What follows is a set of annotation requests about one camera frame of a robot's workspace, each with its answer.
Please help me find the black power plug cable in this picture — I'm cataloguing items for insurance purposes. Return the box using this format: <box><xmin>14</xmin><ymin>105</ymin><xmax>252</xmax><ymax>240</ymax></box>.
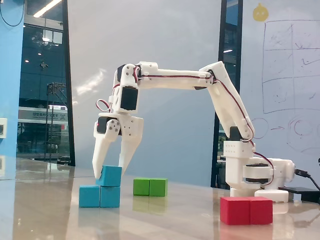
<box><xmin>294</xmin><ymin>168</ymin><xmax>320</xmax><ymax>192</ymax></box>

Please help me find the yellow round sticker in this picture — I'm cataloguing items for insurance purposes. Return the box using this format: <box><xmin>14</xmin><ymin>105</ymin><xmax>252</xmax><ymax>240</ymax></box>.
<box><xmin>252</xmin><ymin>2</ymin><xmax>270</xmax><ymax>22</ymax></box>

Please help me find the dark parked car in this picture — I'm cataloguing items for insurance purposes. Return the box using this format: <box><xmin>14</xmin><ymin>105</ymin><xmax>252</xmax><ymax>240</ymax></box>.
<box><xmin>56</xmin><ymin>155</ymin><xmax>72</xmax><ymax>166</ymax></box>

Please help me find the long red block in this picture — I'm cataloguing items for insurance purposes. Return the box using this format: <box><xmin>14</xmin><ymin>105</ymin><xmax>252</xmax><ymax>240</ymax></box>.
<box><xmin>219</xmin><ymin>196</ymin><xmax>274</xmax><ymax>226</ymax></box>

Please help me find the black hanging wall cable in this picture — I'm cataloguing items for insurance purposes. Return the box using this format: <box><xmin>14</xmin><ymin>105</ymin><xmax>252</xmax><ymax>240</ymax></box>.
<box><xmin>0</xmin><ymin>0</ymin><xmax>25</xmax><ymax>27</ymax></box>

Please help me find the black framed narrow window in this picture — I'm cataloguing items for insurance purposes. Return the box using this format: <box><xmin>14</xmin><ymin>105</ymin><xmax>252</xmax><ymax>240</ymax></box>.
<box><xmin>210</xmin><ymin>0</ymin><xmax>244</xmax><ymax>189</ymax></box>

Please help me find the long blue block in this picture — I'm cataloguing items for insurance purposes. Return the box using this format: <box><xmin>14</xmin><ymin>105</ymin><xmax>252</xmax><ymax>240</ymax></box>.
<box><xmin>78</xmin><ymin>184</ymin><xmax>121</xmax><ymax>208</ymax></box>

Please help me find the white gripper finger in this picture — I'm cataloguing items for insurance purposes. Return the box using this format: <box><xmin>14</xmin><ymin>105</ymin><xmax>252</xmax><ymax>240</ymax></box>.
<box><xmin>118</xmin><ymin>136</ymin><xmax>142</xmax><ymax>175</ymax></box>
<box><xmin>92</xmin><ymin>119</ymin><xmax>122</xmax><ymax>180</ymax></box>

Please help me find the gripper servo cable loop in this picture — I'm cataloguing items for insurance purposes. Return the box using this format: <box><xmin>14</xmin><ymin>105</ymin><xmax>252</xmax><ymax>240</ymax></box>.
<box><xmin>96</xmin><ymin>99</ymin><xmax>113</xmax><ymax>114</ymax></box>

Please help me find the small blue cube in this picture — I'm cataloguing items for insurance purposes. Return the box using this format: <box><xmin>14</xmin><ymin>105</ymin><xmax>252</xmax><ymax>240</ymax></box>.
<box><xmin>95</xmin><ymin>164</ymin><xmax>123</xmax><ymax>188</ymax></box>

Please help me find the black power adapter box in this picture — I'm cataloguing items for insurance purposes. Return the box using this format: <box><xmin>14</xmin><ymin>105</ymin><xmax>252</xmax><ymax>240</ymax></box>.
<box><xmin>278</xmin><ymin>186</ymin><xmax>320</xmax><ymax>203</ymax></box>

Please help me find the upper arm servo cable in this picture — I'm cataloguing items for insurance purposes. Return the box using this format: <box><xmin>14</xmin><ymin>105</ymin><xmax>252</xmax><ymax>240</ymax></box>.
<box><xmin>211</xmin><ymin>73</ymin><xmax>256</xmax><ymax>145</ymax></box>

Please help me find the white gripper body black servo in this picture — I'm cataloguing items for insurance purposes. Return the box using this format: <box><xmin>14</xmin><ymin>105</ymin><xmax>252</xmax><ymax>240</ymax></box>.
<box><xmin>93</xmin><ymin>113</ymin><xmax>145</xmax><ymax>138</ymax></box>

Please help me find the long green block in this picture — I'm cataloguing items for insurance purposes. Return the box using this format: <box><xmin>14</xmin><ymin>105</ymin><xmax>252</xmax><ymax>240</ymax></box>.
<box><xmin>132</xmin><ymin>177</ymin><xmax>169</xmax><ymax>198</ymax></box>

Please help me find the white building signboard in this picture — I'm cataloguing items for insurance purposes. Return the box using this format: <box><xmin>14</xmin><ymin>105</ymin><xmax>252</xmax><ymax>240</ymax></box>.
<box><xmin>17</xmin><ymin>106</ymin><xmax>69</xmax><ymax>124</ymax></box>

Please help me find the metal scaffold tower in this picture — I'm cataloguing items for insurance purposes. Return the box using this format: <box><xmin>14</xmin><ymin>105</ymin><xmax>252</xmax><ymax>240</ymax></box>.
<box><xmin>45</xmin><ymin>81</ymin><xmax>68</xmax><ymax>162</ymax></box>

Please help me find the shoulder servo cable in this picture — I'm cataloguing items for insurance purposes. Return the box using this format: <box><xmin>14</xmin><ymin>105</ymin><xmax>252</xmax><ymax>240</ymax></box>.
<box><xmin>251</xmin><ymin>141</ymin><xmax>276</xmax><ymax>173</ymax></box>

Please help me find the forearm servo cable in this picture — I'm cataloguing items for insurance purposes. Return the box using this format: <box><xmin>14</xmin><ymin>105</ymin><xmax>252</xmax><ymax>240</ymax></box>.
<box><xmin>133</xmin><ymin>65</ymin><xmax>216</xmax><ymax>85</ymax></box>

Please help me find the white wall switch box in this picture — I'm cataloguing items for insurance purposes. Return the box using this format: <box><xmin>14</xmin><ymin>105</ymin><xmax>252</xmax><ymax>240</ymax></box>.
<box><xmin>0</xmin><ymin>117</ymin><xmax>8</xmax><ymax>139</ymax></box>

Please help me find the black window frame post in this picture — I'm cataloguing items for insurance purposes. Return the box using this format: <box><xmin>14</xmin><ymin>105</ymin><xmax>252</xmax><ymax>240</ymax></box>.
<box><xmin>61</xmin><ymin>0</ymin><xmax>76</xmax><ymax>167</ymax></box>

